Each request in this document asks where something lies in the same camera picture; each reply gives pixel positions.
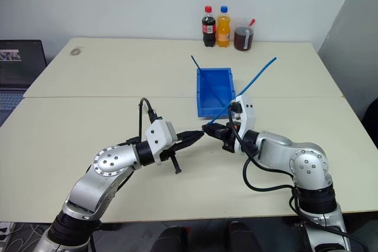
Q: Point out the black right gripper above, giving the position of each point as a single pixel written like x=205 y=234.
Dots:
x=230 y=140

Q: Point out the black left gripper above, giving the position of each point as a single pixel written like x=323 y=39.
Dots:
x=176 y=163

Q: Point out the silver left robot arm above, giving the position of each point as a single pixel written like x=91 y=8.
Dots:
x=109 y=163

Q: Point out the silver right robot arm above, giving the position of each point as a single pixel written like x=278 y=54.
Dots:
x=307 y=163

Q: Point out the blue plastic bin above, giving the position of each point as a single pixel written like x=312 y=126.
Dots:
x=203 y=110

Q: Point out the jar of dark liquid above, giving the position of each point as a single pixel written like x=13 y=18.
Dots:
x=243 y=39

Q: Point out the cola bottle red cap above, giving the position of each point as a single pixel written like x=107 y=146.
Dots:
x=208 y=33

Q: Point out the orange soda bottle blue cap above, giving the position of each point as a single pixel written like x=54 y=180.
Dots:
x=223 y=33

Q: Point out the black chair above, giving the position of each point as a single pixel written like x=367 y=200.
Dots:
x=372 y=122

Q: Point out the dark laptop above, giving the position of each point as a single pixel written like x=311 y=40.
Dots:
x=23 y=69

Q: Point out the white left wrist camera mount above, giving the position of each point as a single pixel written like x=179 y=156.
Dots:
x=158 y=137

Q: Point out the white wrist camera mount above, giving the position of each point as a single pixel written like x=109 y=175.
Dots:
x=247 y=116
x=158 y=137

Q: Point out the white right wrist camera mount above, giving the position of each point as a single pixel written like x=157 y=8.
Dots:
x=247 y=116

